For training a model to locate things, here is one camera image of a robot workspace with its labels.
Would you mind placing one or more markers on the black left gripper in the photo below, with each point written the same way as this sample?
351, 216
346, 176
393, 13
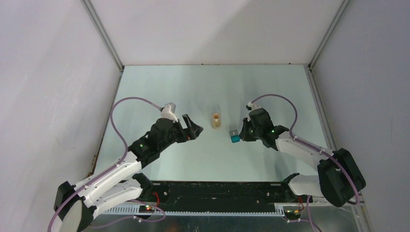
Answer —
195, 128

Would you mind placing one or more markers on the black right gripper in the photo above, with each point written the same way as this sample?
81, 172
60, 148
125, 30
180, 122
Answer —
243, 135

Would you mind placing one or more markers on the teal and clear pill box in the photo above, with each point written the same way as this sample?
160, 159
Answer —
234, 136

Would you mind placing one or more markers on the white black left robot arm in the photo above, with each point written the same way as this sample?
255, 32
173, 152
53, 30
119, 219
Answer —
122, 181

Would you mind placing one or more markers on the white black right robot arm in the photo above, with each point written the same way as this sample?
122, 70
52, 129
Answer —
338, 178

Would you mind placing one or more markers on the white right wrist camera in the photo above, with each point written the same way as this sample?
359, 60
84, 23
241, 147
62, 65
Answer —
252, 106

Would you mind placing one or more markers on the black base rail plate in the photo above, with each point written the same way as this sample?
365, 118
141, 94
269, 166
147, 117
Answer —
202, 196

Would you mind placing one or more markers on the aluminium right side rail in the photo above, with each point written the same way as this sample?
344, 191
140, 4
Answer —
323, 118

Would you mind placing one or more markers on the white slotted cable duct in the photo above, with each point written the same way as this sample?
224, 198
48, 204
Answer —
142, 210

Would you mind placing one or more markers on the aluminium frame post left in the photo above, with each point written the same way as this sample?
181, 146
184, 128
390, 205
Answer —
102, 32

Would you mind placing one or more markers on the aluminium frame post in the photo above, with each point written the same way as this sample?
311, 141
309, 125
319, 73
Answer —
102, 32
329, 32

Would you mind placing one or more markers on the aluminium frame post right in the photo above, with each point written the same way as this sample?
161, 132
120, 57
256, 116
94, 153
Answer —
329, 32

